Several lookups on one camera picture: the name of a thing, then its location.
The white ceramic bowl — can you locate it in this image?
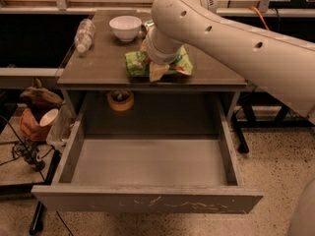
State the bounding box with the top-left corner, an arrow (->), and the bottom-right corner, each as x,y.
109,16 -> 142,42

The black metal stand leg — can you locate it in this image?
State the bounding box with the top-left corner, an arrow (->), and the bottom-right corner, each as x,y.
29,150 -> 61,236

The clear plastic water bottle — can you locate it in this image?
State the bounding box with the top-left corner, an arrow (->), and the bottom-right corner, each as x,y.
74,19 -> 95,53

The brown cloth bag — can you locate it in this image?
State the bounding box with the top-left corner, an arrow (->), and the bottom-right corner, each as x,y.
19,78 -> 63,142

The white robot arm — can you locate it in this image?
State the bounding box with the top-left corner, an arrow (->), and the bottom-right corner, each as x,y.
149,0 -> 315,236

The white paper cup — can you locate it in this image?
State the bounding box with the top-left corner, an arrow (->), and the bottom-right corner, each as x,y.
39,108 -> 59,127

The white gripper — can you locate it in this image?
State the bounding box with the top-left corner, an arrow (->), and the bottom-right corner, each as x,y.
140,39 -> 179,82

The open grey drawer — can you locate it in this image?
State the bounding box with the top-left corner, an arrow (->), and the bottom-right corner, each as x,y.
37,91 -> 263,214

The orange tape roll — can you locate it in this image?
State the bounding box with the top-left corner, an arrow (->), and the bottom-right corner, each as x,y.
107,90 -> 134,111

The green soda can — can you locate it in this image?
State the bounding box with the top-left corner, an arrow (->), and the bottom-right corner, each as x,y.
142,20 -> 155,35

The orange cable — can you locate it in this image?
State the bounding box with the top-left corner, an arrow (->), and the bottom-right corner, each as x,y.
248,5 -> 271,31

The green rice chip bag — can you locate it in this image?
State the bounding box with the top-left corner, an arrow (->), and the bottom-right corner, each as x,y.
125,47 -> 193,78

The clear plastic container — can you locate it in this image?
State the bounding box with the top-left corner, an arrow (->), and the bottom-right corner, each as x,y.
46,104 -> 73,149

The grey cabinet with counter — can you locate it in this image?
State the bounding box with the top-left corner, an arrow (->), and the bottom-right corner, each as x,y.
58,10 -> 247,113

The black cable bundle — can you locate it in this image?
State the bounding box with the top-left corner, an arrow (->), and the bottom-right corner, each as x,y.
0,115 -> 55,173

